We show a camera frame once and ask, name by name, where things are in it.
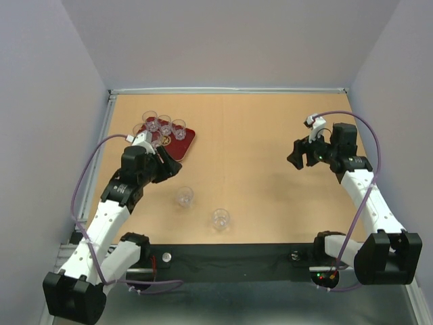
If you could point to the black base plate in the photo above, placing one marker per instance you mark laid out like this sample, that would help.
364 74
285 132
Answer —
231 263

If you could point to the clear glass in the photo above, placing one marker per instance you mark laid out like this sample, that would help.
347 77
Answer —
185 197
139 128
179 129
157 139
150 120
221 220

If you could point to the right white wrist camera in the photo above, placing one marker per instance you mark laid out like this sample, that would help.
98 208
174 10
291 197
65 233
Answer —
316 124

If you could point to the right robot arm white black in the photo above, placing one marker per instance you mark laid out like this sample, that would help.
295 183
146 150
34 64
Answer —
389 254

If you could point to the aluminium front rail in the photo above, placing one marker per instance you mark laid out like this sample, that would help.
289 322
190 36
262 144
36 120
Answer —
64 250

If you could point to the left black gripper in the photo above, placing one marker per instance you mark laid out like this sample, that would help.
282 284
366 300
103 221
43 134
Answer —
169 168

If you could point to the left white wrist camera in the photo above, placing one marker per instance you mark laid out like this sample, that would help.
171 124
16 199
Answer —
143 139

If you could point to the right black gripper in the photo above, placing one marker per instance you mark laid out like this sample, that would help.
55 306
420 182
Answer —
300 147

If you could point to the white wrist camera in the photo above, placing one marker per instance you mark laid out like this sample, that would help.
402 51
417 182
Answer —
143 139
316 124

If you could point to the aluminium left rail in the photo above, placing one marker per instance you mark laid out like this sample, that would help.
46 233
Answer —
83 193

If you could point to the red rectangular tray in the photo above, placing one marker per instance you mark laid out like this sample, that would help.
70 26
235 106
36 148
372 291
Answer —
178 149

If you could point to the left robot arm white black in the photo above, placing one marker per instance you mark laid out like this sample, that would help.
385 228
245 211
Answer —
79 290

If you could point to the aluminium back rail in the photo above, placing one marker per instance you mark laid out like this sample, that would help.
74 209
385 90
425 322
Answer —
225 90

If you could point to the aluminium rail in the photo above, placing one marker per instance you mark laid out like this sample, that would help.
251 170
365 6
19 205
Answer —
64 250
225 90
83 193

